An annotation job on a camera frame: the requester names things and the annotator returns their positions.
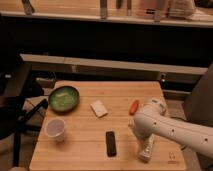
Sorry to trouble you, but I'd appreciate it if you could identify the black eraser block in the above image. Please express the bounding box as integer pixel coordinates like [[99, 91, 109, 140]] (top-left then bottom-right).
[[106, 131, 117, 157]]

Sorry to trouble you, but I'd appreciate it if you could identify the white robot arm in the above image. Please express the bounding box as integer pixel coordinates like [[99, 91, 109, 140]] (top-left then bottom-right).
[[129, 98, 213, 158]]

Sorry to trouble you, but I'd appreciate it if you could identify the white sponge block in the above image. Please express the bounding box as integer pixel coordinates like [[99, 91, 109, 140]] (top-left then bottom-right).
[[90, 100, 108, 118]]

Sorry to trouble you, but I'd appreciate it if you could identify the orange carrot toy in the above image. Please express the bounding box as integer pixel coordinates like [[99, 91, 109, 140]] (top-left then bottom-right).
[[129, 100, 139, 116]]

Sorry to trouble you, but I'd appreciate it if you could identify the green bowl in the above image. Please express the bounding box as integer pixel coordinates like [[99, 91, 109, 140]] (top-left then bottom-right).
[[48, 86, 80, 113]]

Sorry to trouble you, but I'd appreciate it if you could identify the clear plastic cup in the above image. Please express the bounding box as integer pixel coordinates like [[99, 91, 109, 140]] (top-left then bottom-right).
[[45, 118, 65, 142]]

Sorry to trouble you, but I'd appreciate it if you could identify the black office chair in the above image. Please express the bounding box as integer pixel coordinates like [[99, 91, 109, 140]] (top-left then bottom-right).
[[0, 49, 50, 158]]

